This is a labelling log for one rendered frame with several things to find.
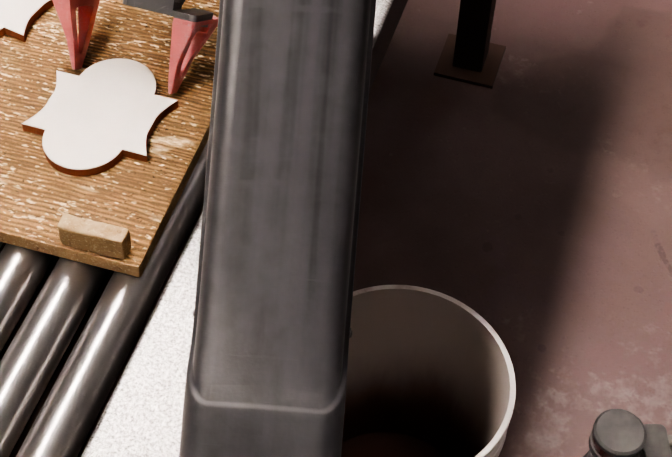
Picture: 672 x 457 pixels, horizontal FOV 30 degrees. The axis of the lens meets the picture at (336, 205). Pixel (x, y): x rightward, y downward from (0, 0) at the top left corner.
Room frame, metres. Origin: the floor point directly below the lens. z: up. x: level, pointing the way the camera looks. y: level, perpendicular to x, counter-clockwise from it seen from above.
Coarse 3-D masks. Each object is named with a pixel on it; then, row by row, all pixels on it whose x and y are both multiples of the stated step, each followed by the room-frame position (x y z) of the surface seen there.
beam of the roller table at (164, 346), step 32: (384, 0) 0.96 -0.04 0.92; (384, 32) 0.94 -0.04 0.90; (192, 256) 0.64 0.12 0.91; (192, 288) 0.60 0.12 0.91; (160, 320) 0.57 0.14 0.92; (192, 320) 0.57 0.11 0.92; (160, 352) 0.54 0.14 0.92; (128, 384) 0.51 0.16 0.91; (160, 384) 0.51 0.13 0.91; (128, 416) 0.48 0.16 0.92; (160, 416) 0.48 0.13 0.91; (96, 448) 0.45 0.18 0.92; (128, 448) 0.45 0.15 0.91; (160, 448) 0.45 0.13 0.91
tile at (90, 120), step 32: (96, 64) 0.83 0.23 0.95; (128, 64) 0.83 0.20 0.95; (64, 96) 0.79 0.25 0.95; (96, 96) 0.79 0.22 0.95; (128, 96) 0.79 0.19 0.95; (160, 96) 0.79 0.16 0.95; (32, 128) 0.75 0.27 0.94; (64, 128) 0.75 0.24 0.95; (96, 128) 0.75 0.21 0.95; (128, 128) 0.75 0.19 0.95; (64, 160) 0.71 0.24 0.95; (96, 160) 0.71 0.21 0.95
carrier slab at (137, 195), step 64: (192, 0) 0.93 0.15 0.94; (0, 64) 0.84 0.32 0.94; (64, 64) 0.84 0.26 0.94; (192, 64) 0.85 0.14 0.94; (0, 128) 0.76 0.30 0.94; (192, 128) 0.76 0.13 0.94; (0, 192) 0.68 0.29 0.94; (64, 192) 0.69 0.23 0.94; (128, 192) 0.69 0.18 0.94; (64, 256) 0.63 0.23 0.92; (128, 256) 0.62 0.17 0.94
